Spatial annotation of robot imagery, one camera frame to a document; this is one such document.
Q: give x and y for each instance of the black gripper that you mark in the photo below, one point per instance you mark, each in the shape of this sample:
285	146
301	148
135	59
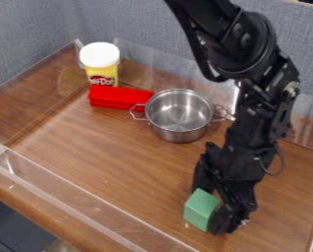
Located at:
242	169

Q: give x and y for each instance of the green foam block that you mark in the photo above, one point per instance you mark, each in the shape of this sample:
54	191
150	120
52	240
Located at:
199	209

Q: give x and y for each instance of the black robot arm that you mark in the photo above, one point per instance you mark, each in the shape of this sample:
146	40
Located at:
234	47

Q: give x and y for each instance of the small steel pot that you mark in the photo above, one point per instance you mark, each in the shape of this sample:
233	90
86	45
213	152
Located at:
179	115

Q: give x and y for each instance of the red rectangular block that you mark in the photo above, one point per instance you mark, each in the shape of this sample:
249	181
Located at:
115	97

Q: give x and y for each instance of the clear acrylic barrier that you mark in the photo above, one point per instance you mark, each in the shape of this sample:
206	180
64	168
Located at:
87	173

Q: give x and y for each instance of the yellow Play-Doh can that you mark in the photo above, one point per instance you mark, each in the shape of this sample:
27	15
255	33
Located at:
99	57

